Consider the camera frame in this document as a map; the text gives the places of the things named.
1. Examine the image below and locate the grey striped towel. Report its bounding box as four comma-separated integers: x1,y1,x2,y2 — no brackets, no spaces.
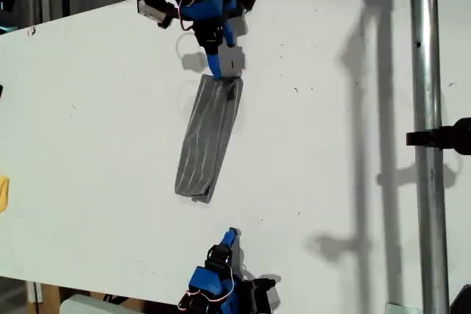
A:
174,74,244,204

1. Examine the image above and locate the white box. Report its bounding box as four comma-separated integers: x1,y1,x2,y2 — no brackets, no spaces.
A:
58,293,146,314

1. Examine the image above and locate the yellow object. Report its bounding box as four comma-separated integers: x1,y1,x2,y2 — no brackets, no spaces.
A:
0,175,10,214

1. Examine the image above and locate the black rounded object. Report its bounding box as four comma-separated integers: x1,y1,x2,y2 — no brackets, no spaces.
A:
449,284,471,314

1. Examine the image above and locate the black camera box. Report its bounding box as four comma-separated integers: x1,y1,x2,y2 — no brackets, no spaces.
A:
249,277,277,314
136,0,174,31

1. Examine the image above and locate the wooden table frame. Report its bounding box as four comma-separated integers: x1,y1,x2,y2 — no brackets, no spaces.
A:
25,280,62,314

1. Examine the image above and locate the steel post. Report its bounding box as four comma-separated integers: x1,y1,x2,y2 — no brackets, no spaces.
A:
408,0,450,314

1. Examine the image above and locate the black post clamp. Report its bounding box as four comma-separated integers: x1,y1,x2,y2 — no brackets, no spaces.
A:
406,117,471,156

